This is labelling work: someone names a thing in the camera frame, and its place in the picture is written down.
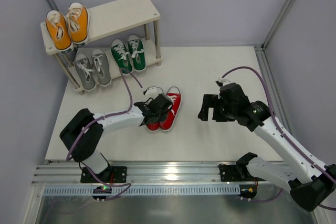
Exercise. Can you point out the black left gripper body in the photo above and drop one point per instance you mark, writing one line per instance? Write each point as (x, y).
(159, 108)

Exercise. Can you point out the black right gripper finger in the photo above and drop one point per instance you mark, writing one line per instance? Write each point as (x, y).
(219, 114)
(209, 101)

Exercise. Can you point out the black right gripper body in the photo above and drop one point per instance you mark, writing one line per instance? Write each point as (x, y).
(215, 107)

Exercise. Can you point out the red canvas sneaker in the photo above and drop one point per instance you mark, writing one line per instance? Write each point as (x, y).
(175, 95)
(153, 127)

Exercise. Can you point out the green canvas sneaker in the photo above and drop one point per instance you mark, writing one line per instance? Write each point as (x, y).
(121, 56)
(136, 49)

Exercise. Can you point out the grey canvas sneaker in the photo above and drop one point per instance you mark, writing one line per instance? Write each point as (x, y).
(84, 70)
(102, 67)

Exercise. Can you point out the orange canvas sneaker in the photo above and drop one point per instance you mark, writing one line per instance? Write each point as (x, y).
(78, 21)
(58, 31)

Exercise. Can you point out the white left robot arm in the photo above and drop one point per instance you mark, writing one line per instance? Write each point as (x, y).
(83, 133)

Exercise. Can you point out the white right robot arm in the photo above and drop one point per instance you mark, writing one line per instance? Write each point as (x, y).
(307, 179)

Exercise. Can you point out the white wooden shoe shelf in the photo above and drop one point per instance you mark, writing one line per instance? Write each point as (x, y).
(110, 19)

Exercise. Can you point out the right controller board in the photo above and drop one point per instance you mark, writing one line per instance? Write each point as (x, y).
(248, 192)

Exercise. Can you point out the controller board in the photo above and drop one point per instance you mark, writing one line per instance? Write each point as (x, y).
(248, 192)
(101, 193)

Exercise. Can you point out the left controller board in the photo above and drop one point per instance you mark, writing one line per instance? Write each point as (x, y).
(101, 193)

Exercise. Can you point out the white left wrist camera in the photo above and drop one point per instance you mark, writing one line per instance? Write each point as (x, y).
(152, 91)

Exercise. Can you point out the right aluminium frame post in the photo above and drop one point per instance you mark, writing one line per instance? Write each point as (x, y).
(261, 50)

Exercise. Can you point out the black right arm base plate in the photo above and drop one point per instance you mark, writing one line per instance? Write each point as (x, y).
(229, 173)

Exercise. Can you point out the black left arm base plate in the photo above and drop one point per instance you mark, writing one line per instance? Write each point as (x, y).
(111, 175)

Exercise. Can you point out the slotted grey cable duct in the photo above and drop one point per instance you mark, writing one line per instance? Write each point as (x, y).
(147, 190)

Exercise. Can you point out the aluminium mounting rail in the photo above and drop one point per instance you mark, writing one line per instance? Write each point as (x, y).
(68, 173)

